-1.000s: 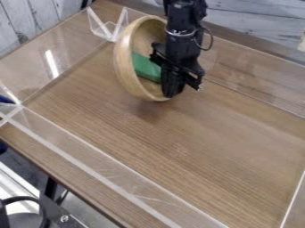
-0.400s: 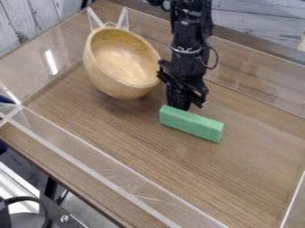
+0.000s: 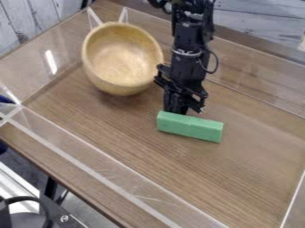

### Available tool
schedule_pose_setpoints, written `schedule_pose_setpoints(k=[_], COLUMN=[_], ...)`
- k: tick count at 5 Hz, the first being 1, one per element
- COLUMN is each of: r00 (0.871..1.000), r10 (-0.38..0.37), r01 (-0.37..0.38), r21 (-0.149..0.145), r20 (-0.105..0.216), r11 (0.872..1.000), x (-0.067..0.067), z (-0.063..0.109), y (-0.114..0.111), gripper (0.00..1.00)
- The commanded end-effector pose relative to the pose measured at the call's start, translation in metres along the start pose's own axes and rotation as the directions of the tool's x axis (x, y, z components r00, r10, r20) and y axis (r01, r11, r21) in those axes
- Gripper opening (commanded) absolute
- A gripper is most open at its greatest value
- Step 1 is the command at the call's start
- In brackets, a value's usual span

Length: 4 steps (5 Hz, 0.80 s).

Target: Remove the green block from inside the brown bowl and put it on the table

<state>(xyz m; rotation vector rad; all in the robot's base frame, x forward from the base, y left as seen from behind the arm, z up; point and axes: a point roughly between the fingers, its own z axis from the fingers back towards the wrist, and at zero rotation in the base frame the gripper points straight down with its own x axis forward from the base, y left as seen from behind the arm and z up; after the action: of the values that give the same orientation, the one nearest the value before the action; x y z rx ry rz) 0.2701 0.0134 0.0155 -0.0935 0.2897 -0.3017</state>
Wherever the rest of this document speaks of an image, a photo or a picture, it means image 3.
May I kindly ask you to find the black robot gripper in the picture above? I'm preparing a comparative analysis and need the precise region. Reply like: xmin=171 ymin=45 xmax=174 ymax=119
xmin=155 ymin=49 xmax=208 ymax=115

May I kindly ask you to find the green rectangular block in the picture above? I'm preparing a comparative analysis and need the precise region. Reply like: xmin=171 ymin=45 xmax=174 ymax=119
xmin=156 ymin=111 xmax=223 ymax=143

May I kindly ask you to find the brown wooden bowl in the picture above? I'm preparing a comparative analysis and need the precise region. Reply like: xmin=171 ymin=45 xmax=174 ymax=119
xmin=81 ymin=22 xmax=164 ymax=96

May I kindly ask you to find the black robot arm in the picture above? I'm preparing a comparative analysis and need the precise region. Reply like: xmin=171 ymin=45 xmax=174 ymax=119
xmin=147 ymin=0 xmax=219 ymax=115

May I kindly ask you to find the black table leg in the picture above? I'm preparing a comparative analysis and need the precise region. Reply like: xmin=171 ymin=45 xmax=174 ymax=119
xmin=44 ymin=177 xmax=59 ymax=200

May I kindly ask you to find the blue object at left edge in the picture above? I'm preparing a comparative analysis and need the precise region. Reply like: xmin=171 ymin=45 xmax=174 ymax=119
xmin=0 ymin=94 xmax=14 ymax=104

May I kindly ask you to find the black chair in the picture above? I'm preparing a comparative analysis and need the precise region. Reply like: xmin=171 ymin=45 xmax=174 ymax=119
xmin=0 ymin=196 xmax=87 ymax=228

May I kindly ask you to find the clear acrylic corner bracket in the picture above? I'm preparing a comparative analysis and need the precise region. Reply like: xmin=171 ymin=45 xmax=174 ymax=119
xmin=85 ymin=7 xmax=128 ymax=28

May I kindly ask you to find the clear acrylic tray wall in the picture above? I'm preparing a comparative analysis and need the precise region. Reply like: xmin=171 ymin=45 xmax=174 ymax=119
xmin=0 ymin=83 xmax=305 ymax=228

